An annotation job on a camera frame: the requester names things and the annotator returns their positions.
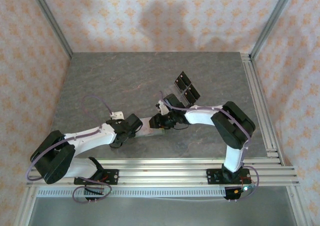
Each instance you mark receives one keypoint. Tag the black clear-sleeve card holder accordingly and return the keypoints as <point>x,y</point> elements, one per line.
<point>188,85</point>

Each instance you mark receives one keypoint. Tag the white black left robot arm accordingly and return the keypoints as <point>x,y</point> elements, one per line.
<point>90,138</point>

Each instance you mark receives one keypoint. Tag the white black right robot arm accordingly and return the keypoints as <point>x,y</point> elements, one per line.
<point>202,115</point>

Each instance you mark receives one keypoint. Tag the black left controller board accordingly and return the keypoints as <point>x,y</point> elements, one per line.
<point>95,191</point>

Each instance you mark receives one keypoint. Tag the black controller board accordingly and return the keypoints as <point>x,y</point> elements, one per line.
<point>95,191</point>
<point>231,194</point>

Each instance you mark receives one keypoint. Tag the grey metal sheet panel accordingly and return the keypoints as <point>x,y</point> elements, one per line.
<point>162,213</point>

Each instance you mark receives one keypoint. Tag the black right controller board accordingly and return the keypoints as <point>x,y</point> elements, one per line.
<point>231,194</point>

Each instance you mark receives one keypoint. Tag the orange patterned white curtain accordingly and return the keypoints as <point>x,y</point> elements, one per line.
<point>160,10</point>

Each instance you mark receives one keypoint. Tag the white right camera bracket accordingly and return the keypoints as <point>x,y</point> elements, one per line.
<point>163,108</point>

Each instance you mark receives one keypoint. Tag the white camera bracket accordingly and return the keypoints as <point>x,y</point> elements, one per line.
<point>163,108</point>
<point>117,114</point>

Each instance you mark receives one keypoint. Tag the white left camera bracket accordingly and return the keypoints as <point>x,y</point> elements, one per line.
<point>117,114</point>

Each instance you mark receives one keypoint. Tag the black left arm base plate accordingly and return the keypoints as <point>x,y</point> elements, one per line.
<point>112,176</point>

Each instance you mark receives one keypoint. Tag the aluminium mounting rail beam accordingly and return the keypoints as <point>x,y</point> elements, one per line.
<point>162,172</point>

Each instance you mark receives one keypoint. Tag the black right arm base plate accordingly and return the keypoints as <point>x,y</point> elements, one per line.
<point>212,177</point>

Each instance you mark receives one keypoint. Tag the aluminium side table rail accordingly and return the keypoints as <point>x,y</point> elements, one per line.
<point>261,110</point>

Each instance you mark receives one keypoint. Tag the aluminium lower frame rail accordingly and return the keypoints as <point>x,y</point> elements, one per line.
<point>25,222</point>
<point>300,211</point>

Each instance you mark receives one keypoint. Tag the aluminium frame post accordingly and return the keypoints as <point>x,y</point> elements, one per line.
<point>271,20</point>
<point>52,20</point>

